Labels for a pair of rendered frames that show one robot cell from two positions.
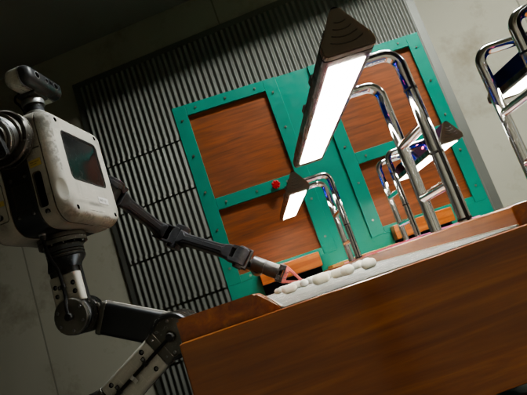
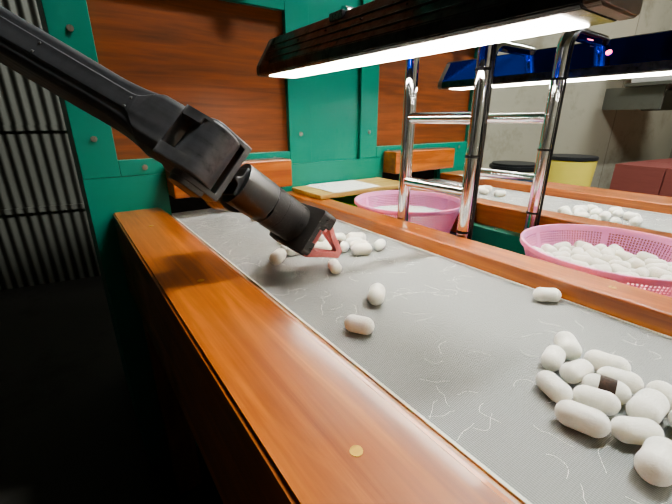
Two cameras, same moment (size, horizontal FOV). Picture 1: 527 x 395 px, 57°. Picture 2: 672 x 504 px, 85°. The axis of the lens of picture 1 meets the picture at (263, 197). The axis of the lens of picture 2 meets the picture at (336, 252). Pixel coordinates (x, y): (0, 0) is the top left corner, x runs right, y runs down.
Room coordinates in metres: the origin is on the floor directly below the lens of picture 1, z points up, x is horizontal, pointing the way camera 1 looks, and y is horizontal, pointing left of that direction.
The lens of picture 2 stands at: (1.45, 0.26, 0.96)
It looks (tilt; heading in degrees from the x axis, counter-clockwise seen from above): 20 degrees down; 328
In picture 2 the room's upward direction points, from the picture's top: straight up
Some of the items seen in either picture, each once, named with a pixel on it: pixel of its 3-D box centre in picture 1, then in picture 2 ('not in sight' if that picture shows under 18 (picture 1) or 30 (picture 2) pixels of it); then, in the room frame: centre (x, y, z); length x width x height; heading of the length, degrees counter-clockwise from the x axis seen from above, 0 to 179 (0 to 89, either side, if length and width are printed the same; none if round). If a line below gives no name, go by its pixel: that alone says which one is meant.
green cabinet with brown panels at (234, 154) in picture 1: (321, 166); (294, 1); (2.69, -0.36, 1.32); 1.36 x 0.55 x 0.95; 94
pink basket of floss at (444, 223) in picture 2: not in sight; (406, 218); (2.12, -0.37, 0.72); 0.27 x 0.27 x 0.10
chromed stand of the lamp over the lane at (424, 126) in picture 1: (386, 175); not in sight; (0.96, -0.24, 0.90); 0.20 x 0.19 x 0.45; 4
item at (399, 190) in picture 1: (419, 201); (528, 146); (1.95, -0.58, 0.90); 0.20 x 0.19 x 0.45; 4
